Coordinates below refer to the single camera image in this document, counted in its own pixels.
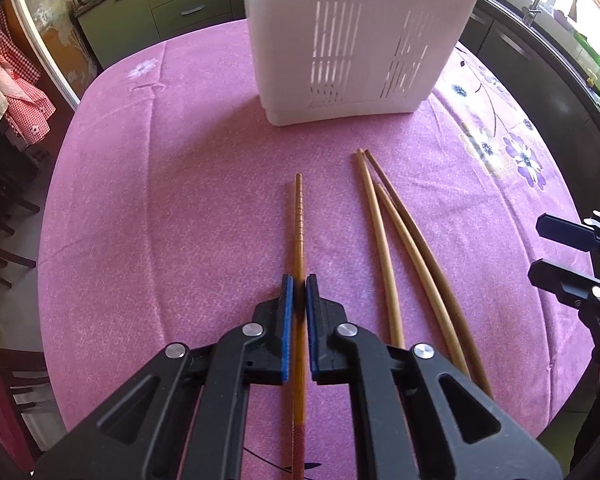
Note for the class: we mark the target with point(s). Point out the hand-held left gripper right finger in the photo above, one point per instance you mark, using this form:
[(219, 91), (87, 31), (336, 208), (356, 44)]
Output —
[(313, 330)]

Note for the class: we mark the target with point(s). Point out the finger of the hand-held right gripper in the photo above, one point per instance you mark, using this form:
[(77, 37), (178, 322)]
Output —
[(565, 232), (560, 280)]

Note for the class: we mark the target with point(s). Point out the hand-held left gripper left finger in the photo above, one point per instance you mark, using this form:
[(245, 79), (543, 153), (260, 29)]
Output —
[(286, 330)]

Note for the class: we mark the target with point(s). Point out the ridged-tip wooden chopstick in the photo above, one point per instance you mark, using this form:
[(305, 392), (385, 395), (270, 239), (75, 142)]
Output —
[(300, 220)]

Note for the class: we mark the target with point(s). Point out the smooth bamboo chopstick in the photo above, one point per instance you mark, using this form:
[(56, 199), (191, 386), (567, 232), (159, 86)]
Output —
[(420, 280), (425, 250), (380, 240)]

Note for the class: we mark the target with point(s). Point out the white slotted utensil holder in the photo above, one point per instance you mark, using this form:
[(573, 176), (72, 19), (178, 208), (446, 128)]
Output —
[(290, 45)]

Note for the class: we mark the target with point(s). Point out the black kitchen countertop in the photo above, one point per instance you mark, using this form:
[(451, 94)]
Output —
[(575, 80)]

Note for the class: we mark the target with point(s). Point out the dark sink counter cabinets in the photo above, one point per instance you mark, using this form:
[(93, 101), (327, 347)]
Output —
[(530, 75)]

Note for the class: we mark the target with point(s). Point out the pink floral tablecloth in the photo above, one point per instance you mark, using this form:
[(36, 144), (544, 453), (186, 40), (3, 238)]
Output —
[(180, 185)]

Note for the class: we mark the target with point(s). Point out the green windowsill tray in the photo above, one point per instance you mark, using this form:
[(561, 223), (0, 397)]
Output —
[(587, 47)]

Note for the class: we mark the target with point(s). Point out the red cushioned wooden chair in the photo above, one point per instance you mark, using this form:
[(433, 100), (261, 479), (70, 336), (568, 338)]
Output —
[(10, 410)]

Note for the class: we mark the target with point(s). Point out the dark wooden chair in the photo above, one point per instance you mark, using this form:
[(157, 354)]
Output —
[(5, 230)]

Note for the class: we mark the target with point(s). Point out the green lower kitchen cabinets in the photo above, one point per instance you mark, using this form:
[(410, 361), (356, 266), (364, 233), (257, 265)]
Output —
[(190, 0)]

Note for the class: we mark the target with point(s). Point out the red checked apron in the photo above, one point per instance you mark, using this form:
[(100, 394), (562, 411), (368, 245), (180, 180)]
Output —
[(15, 95)]

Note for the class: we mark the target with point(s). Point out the painted glass sliding door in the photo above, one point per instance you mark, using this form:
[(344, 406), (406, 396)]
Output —
[(50, 45)]

